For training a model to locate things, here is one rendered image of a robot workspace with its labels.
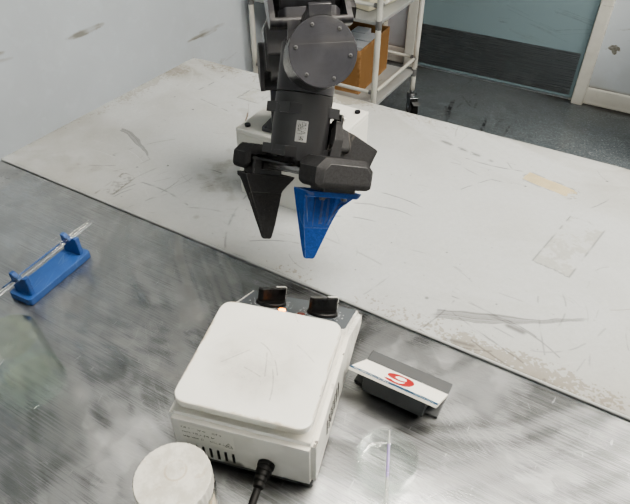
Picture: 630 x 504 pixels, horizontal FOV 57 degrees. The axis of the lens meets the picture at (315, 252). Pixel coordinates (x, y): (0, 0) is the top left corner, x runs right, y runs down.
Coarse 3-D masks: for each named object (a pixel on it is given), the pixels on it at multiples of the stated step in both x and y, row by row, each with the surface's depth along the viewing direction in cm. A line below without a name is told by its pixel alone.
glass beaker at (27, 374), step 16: (0, 320) 58; (16, 320) 58; (32, 320) 60; (0, 336) 57; (16, 336) 57; (32, 336) 57; (0, 352) 55; (16, 352) 55; (32, 352) 55; (48, 352) 56; (0, 368) 54; (16, 368) 61; (32, 368) 61; (48, 368) 60; (64, 368) 57; (0, 384) 57; (16, 384) 59; (32, 384) 59; (48, 384) 59; (64, 384) 58; (0, 400) 55; (16, 400) 57; (32, 400) 58; (48, 400) 58
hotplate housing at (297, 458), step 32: (352, 320) 60; (352, 352) 61; (192, 416) 49; (320, 416) 49; (224, 448) 50; (256, 448) 49; (288, 448) 47; (320, 448) 49; (256, 480) 48; (288, 480) 51
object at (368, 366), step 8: (360, 368) 57; (368, 368) 58; (376, 368) 59; (384, 368) 60; (384, 376) 57; (392, 376) 58; (400, 376) 59; (400, 384) 56; (408, 384) 57; (416, 384) 58; (416, 392) 55; (424, 392) 56; (432, 392) 57; (440, 392) 58; (432, 400) 54
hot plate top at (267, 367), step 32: (224, 320) 54; (256, 320) 54; (288, 320) 54; (320, 320) 54; (224, 352) 51; (256, 352) 51; (288, 352) 51; (320, 352) 51; (192, 384) 49; (224, 384) 49; (256, 384) 49; (288, 384) 49; (320, 384) 49; (224, 416) 47; (256, 416) 46; (288, 416) 46
